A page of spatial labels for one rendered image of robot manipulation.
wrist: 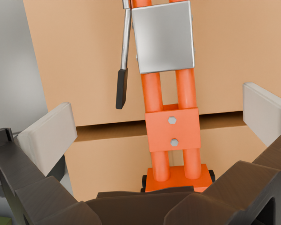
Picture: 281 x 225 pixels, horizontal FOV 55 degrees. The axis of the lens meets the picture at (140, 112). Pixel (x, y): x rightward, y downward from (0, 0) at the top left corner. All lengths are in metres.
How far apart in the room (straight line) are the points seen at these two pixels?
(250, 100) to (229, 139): 0.30
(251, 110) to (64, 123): 0.13
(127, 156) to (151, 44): 0.25
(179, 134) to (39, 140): 0.19
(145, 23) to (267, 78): 0.25
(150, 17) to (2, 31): 1.35
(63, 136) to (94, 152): 0.31
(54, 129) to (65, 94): 0.30
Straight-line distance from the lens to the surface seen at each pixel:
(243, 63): 0.47
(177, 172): 0.37
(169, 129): 0.32
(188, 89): 0.31
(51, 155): 0.18
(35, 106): 1.60
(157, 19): 0.30
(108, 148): 0.49
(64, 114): 0.20
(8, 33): 1.59
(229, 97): 0.47
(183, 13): 0.30
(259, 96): 0.18
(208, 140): 0.49
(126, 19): 0.31
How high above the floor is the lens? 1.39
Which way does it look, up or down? 73 degrees down
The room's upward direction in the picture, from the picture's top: 166 degrees counter-clockwise
